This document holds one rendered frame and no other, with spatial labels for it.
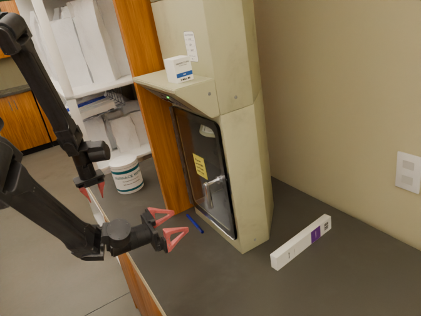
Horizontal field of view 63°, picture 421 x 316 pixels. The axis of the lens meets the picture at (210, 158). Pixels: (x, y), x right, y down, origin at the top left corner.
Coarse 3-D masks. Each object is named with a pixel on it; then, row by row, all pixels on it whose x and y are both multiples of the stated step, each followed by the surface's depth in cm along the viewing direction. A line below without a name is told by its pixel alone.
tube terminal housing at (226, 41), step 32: (192, 0) 82; (224, 0) 81; (160, 32) 104; (224, 32) 84; (192, 64) 94; (224, 64) 86; (256, 64) 103; (224, 96) 89; (256, 96) 100; (224, 128) 92; (256, 128) 98; (256, 160) 101; (256, 192) 105; (256, 224) 109
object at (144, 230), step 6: (144, 216) 95; (144, 222) 94; (132, 228) 91; (138, 228) 91; (144, 228) 91; (150, 228) 90; (132, 234) 89; (138, 234) 89; (144, 234) 90; (150, 234) 91; (156, 234) 88; (132, 240) 89; (138, 240) 89; (144, 240) 90; (150, 240) 91; (156, 240) 89; (132, 246) 89; (138, 246) 90; (156, 246) 90
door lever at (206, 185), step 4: (216, 176) 102; (212, 180) 102; (216, 180) 102; (204, 184) 100; (208, 184) 100; (212, 184) 101; (204, 188) 101; (208, 188) 100; (208, 192) 101; (208, 196) 101; (208, 200) 102; (208, 204) 103; (212, 204) 103; (212, 208) 104
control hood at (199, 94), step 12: (156, 72) 109; (144, 84) 99; (156, 84) 91; (168, 84) 88; (180, 84) 86; (192, 84) 84; (204, 84) 85; (180, 96) 83; (192, 96) 84; (204, 96) 86; (216, 96) 88; (192, 108) 92; (204, 108) 87; (216, 108) 89
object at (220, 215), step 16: (176, 112) 113; (192, 128) 106; (208, 128) 96; (192, 144) 110; (208, 144) 100; (192, 160) 115; (208, 160) 104; (224, 160) 96; (192, 176) 121; (208, 176) 108; (224, 176) 98; (192, 192) 127; (224, 192) 102; (208, 208) 118; (224, 208) 106; (224, 224) 110
